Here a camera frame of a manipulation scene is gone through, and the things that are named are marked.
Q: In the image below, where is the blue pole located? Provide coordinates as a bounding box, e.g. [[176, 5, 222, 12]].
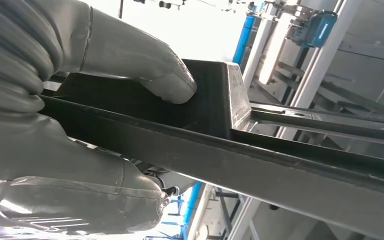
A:
[[232, 13, 257, 65]]

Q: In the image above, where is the blue metal frame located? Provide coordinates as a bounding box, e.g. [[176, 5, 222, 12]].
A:
[[145, 181, 203, 240]]

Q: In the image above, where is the blue box device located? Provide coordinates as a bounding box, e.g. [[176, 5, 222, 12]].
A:
[[291, 9, 339, 49]]

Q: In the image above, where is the aluminium profile frame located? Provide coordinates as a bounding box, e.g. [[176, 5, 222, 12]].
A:
[[243, 0, 384, 142]]

